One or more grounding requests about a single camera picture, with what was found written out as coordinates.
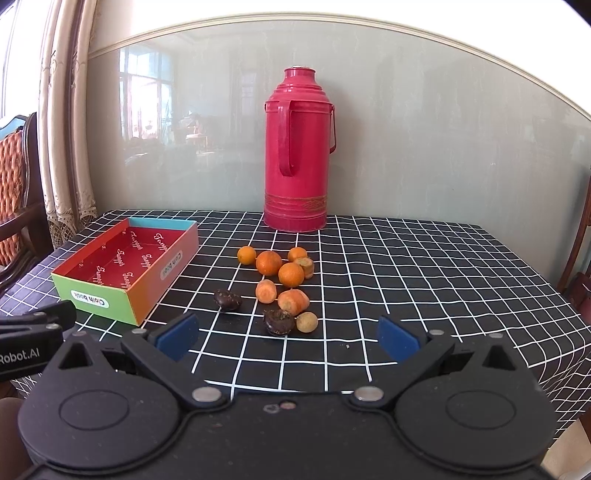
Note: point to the carrot chunk left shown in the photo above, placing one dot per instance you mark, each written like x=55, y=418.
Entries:
x=266, y=292

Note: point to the beige lace curtain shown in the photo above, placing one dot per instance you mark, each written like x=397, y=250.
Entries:
x=61, y=120

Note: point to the colourful cardboard box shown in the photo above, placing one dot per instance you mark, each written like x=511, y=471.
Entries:
x=122, y=273

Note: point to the large orange mandarin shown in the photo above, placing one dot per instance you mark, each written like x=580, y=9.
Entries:
x=268, y=263

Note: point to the black white grid tablecloth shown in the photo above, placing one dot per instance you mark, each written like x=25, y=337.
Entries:
x=435, y=275

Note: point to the small tan round fruit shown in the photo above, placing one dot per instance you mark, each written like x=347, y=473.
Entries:
x=306, y=322

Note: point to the wooden chair right edge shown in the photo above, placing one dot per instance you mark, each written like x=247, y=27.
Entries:
x=576, y=289

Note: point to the orange mandarin centre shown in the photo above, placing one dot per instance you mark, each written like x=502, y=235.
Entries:
x=291, y=275

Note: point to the dark chestnut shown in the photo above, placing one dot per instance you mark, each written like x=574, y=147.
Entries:
x=227, y=300
x=279, y=322

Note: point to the wooden armchair orange cushion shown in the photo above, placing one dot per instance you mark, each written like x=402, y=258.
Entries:
x=25, y=234

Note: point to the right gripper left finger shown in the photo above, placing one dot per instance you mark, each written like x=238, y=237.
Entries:
x=156, y=354

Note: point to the small orange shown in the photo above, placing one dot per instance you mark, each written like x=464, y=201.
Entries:
x=246, y=255
x=296, y=253

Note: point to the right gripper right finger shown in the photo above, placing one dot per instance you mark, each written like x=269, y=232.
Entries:
x=418, y=354

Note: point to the red thermos flask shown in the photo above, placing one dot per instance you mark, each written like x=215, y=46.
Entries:
x=300, y=137

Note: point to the carrot chunk right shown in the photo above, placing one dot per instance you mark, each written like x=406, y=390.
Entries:
x=294, y=301

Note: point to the small orange far right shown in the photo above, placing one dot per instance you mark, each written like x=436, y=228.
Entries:
x=296, y=253

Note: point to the carrot chunk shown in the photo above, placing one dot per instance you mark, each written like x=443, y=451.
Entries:
x=294, y=301
x=266, y=292

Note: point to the carrot stub near oranges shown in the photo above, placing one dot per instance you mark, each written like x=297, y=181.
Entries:
x=307, y=265

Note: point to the small orange far left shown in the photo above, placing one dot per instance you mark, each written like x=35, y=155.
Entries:
x=246, y=255

